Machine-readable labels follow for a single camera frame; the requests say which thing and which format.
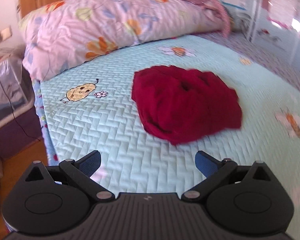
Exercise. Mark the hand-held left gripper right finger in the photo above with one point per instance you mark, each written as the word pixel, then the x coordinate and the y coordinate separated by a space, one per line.
pixel 205 165

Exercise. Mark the mint quilted bedspread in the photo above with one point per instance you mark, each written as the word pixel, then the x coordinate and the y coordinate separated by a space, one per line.
pixel 115 120

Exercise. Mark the white wall socket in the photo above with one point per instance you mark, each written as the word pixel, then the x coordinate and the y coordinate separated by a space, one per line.
pixel 3 33

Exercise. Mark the blue bordered poster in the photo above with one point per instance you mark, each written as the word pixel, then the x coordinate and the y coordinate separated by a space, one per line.
pixel 236 6

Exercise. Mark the pink bordered poster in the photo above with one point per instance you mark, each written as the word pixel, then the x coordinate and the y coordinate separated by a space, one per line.
pixel 285 5

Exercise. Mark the floral long pillow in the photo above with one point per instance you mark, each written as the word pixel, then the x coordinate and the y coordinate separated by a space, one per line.
pixel 90 30

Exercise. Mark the red knit garment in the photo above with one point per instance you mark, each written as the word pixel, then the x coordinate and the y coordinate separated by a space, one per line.
pixel 185 105

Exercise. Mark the white sliding door wardrobe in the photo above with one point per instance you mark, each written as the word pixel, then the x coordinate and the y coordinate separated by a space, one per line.
pixel 265 37

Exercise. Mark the grey round fan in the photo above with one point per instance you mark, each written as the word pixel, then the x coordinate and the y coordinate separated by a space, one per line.
pixel 242 21

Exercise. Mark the plastic covered bedside table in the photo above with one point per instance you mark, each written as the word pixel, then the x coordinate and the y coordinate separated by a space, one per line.
pixel 7 92

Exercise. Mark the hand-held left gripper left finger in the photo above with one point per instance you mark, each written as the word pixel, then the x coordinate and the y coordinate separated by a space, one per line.
pixel 91 163

